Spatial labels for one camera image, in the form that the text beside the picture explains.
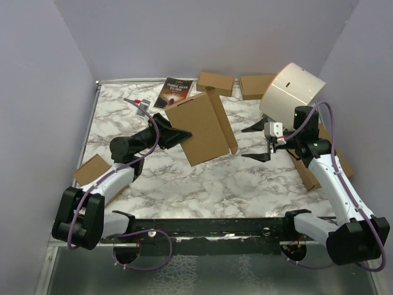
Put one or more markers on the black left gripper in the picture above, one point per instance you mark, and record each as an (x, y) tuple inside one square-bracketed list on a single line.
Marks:
[(169, 136)]

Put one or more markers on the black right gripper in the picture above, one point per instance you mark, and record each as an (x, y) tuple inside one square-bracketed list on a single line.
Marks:
[(259, 126)]

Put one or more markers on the cardboard box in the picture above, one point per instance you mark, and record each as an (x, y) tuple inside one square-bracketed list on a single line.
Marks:
[(222, 83), (204, 116), (320, 170), (253, 87), (94, 169)]

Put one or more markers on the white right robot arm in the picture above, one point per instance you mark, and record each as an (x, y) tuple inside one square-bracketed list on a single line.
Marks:
[(358, 235)]

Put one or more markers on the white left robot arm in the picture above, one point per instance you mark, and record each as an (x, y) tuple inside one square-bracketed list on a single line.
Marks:
[(81, 219)]

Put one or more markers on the Three Days To See book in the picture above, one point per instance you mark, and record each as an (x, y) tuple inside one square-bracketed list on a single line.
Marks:
[(173, 91)]

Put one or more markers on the white cylindrical drum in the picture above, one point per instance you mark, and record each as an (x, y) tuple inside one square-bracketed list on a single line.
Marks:
[(293, 86)]

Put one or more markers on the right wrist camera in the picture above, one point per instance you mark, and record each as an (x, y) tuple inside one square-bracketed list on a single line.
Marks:
[(274, 133)]

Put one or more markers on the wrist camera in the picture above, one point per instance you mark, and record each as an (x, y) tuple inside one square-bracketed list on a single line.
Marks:
[(143, 108), (274, 133)]

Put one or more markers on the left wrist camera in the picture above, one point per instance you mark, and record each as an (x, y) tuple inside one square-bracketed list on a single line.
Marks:
[(143, 108)]

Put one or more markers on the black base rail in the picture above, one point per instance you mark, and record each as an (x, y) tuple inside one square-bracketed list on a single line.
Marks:
[(200, 237)]

